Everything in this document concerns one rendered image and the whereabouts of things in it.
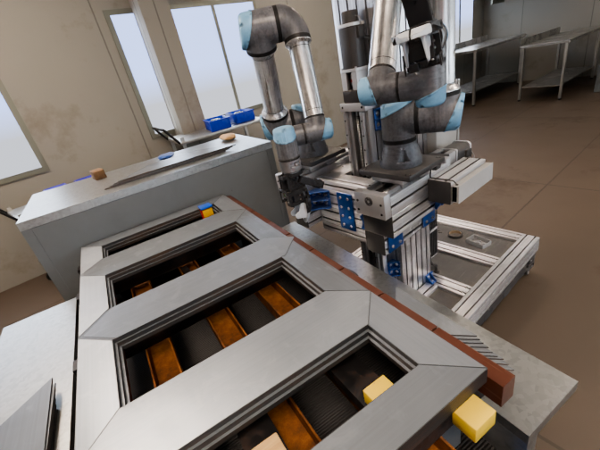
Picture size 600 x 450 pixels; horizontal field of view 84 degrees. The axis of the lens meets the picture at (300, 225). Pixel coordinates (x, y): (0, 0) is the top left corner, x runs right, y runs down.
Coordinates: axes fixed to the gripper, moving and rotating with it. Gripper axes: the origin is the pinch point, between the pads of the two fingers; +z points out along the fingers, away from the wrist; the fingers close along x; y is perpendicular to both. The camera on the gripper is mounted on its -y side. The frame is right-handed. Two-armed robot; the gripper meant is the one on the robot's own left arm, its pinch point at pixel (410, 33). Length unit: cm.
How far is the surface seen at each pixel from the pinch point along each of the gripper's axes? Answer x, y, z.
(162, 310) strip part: 81, 49, 16
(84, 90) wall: 329, -57, -171
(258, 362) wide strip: 41, 55, 26
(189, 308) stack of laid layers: 75, 52, 12
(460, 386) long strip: -1, 61, 20
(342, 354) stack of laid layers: 24, 60, 17
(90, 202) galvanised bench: 157, 21, -23
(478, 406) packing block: -3, 65, 21
